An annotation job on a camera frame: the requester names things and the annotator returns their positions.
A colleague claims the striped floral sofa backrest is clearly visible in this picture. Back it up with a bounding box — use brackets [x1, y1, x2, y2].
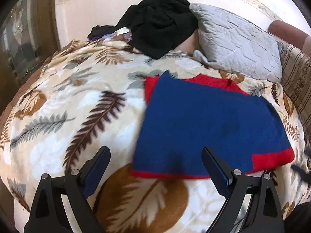
[277, 41, 311, 136]

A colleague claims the purple patterned cloth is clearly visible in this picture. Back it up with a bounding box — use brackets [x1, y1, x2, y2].
[102, 28, 133, 42]

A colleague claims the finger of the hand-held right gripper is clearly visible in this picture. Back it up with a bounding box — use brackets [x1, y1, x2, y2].
[291, 164, 311, 183]

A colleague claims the small dark cloth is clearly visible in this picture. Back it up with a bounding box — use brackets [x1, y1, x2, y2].
[87, 25, 117, 40]

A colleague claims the red and blue sweater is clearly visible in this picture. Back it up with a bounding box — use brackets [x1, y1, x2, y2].
[131, 70, 295, 180]

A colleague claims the wooden door with glass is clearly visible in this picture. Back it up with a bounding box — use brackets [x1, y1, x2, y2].
[0, 0, 61, 107]

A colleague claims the black garment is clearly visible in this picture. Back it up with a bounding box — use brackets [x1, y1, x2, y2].
[116, 0, 198, 59]

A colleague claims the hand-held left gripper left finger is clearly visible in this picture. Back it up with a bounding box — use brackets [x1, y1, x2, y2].
[24, 146, 111, 233]

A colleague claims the red-brown sofa armrest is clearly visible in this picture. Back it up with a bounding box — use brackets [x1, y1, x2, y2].
[268, 20, 311, 51]

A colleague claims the leaf print blanket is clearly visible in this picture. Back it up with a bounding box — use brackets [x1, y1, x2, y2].
[0, 37, 311, 233]

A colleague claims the grey quilted pillow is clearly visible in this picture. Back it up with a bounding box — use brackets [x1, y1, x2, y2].
[189, 2, 283, 83]

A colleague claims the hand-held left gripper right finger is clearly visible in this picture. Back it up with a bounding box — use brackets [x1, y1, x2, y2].
[202, 147, 285, 233]

